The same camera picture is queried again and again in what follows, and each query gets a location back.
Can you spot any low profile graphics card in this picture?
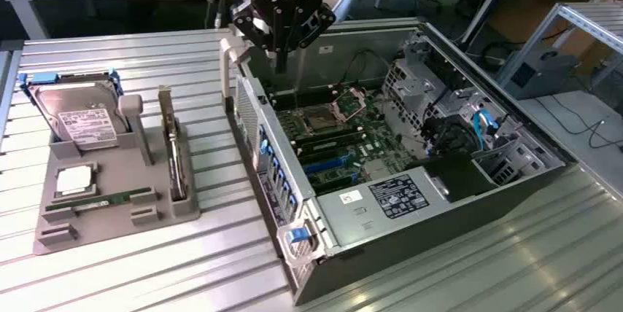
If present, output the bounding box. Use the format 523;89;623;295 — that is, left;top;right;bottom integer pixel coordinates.
158;85;191;200

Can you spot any open socket cover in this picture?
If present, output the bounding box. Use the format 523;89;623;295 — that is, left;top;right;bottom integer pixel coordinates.
330;87;371;123

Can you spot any CPU socket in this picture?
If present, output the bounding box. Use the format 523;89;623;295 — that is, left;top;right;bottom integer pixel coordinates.
299;106;337;134

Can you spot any silver perforated drive cage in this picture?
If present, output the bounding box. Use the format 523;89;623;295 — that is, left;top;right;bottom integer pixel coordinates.
381;33;493;138

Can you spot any installed RAM stick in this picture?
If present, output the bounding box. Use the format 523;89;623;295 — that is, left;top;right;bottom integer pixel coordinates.
298;133;367;157

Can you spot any green motherboard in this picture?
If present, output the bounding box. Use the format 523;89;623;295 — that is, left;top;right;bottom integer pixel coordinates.
270;85;425;196

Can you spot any black expansion slot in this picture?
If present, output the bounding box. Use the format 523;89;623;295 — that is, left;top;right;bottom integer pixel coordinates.
298;146;353;163
311;174;359;192

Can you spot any black stand pole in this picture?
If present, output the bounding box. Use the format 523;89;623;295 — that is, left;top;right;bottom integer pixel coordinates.
459;0;527;46

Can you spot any blue expansion slot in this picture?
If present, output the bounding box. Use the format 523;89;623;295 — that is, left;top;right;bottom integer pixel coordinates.
302;157;346;174

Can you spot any brown wooden cabinet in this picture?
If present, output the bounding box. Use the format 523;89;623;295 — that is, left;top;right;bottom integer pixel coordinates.
486;0;603;69

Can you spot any silver hard disk drive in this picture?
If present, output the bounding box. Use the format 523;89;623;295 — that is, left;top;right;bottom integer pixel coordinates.
27;78;121;151

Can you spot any blue disk caddy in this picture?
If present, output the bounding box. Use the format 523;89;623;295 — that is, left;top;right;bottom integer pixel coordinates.
18;68;123;109

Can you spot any grey box device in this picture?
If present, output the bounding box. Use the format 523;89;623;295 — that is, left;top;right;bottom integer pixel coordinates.
503;49;583;101

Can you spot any black plastic shroud box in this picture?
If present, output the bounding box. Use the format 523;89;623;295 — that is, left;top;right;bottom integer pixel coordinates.
406;151;501;203

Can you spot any grey printed parts rack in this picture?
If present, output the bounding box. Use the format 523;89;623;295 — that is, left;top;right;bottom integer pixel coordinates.
33;95;205;257

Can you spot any grey power supply unit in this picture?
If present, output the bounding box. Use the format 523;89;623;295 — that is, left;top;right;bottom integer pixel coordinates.
314;164;453;249

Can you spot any silver disk bay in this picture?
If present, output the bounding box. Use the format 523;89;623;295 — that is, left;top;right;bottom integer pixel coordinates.
470;139;554;187

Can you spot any loose green RAM stick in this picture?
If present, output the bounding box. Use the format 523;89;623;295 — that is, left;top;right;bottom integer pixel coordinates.
51;187;153;208

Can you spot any silver CPU chip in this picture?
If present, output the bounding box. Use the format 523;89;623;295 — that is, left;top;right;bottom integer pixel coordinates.
54;165;97;195

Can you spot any open black PC case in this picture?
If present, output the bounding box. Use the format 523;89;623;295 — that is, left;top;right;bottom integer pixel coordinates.
218;16;581;308

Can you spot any black looped wire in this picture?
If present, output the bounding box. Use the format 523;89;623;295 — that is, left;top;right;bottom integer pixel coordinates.
341;51;386;87

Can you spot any grey printed corner bracket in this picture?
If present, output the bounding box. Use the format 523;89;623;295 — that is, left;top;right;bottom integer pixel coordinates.
218;36;254;109
277;219;326;268

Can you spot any black wire bundle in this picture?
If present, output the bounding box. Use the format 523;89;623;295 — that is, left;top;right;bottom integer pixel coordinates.
421;114;481;156

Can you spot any blue disk wire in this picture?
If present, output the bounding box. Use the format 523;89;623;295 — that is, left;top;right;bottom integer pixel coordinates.
470;106;498;152

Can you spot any aluminium frame table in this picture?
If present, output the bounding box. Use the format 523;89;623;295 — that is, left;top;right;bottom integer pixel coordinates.
495;0;623;109

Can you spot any thin black table cable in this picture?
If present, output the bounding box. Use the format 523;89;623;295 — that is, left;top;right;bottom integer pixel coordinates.
533;95;623;149

